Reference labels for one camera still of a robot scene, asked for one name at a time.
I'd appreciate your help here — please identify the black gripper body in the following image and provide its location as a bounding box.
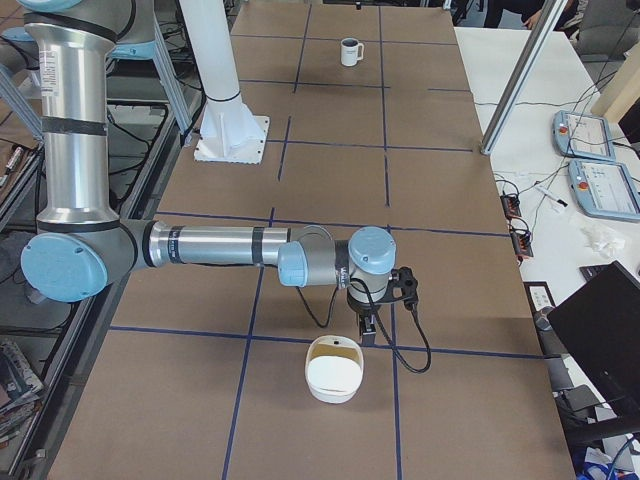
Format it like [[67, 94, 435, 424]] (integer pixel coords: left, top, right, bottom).
[[347, 267, 418, 316]]

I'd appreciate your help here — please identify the white mug with handle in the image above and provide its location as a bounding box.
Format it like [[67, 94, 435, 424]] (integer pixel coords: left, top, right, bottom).
[[340, 37, 364, 67]]

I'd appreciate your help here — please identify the orange black electronics box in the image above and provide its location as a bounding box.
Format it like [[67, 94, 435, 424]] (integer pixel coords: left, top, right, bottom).
[[509, 226, 534, 260], [500, 193, 521, 219]]

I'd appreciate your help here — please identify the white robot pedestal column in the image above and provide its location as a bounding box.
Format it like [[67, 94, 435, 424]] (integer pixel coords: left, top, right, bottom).
[[180, 0, 270, 164]]

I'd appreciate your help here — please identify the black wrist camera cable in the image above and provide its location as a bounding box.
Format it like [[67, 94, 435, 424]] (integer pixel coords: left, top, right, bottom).
[[296, 277, 432, 374]]

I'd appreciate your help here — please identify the upper teach pendant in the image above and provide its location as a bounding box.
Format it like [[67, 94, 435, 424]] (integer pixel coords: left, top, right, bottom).
[[552, 110, 616, 161]]

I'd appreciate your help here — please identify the crumpled white tissue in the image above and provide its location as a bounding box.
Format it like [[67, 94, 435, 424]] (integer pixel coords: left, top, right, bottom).
[[580, 226, 626, 258]]

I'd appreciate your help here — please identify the lower orange black electronics box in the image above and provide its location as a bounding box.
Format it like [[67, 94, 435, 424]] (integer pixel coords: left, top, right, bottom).
[[509, 226, 534, 260]]

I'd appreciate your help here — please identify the aluminium frame post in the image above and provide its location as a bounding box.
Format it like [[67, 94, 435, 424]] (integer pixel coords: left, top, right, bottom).
[[480, 0, 567, 155]]

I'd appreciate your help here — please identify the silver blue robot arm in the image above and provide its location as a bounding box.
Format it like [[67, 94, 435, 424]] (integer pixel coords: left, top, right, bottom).
[[21, 1, 418, 342]]

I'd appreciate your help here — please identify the teach pendant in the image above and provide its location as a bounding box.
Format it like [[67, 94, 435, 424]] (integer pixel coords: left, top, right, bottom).
[[552, 110, 616, 161], [568, 158, 639, 222]]

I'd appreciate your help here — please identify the black monitor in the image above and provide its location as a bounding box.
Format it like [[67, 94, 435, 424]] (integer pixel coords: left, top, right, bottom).
[[548, 261, 639, 415]]

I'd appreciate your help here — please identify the upper orange black electronics box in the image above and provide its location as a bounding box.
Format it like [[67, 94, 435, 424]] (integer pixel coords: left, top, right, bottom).
[[500, 193, 521, 219]]

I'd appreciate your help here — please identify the lower teach pendant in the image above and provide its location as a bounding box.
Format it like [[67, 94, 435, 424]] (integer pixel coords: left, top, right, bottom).
[[568, 158, 639, 222]]

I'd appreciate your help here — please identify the white oval bowl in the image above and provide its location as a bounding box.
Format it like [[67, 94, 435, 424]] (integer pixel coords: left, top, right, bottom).
[[305, 335, 364, 404]]

